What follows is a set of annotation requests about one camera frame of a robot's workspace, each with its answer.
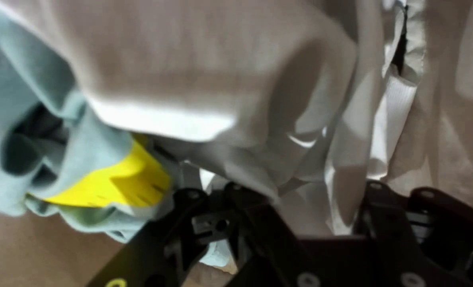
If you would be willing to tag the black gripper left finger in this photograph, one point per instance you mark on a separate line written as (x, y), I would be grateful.
(166, 250)

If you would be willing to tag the white clothing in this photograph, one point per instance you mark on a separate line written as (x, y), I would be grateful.
(280, 96)

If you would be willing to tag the light blue yellow clothing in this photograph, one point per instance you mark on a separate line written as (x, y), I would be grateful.
(57, 158)

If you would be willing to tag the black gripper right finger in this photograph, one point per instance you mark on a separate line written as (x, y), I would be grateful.
(422, 239)

